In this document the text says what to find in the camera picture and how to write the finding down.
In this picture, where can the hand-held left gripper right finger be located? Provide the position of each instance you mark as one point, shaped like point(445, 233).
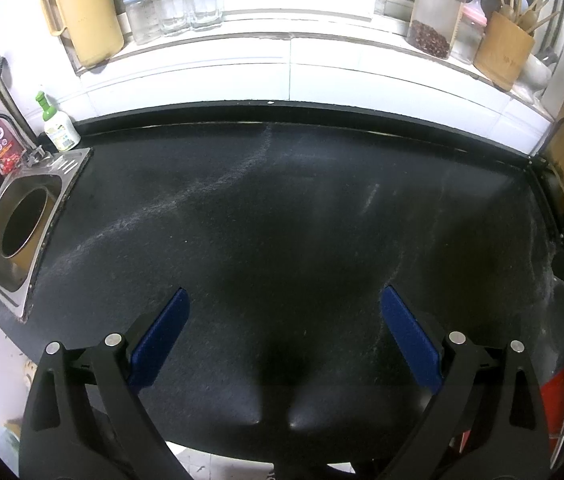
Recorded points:
point(411, 340)

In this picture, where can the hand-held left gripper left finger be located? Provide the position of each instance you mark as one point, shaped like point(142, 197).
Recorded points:
point(159, 340)

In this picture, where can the red cabinet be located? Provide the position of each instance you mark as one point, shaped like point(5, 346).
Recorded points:
point(556, 400)

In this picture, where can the steel sink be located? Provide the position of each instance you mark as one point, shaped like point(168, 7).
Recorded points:
point(72, 165)

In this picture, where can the grey stone pestle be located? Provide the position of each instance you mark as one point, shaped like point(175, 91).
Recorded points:
point(546, 55)

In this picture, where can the bamboo utensil holder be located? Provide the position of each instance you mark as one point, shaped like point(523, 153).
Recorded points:
point(504, 50)

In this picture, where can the white soap bottle green pump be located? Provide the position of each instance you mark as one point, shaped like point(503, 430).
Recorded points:
point(60, 130)

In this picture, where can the baby bottle with pink collar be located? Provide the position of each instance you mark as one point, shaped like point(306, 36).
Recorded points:
point(469, 30)

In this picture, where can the clear jar with red beans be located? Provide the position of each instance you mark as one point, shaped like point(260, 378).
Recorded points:
point(434, 15)

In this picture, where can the baby bottle with blue collar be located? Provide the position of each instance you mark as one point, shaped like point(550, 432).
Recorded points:
point(142, 10)

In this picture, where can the beige plastic pitcher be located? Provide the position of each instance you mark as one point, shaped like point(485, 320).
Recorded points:
point(92, 15)

